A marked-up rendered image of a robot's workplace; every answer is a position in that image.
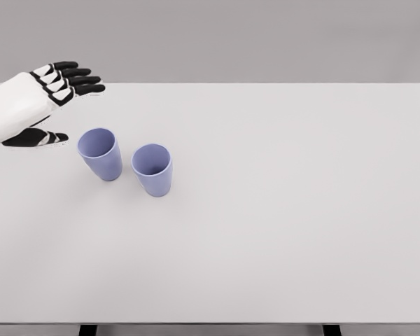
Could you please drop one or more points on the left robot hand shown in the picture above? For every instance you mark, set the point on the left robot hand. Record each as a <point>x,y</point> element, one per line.
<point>19,101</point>

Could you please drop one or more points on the lavender blue plastic cup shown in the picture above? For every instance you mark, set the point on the lavender blue plastic cup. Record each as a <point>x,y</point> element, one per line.
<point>154,176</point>
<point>105,161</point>

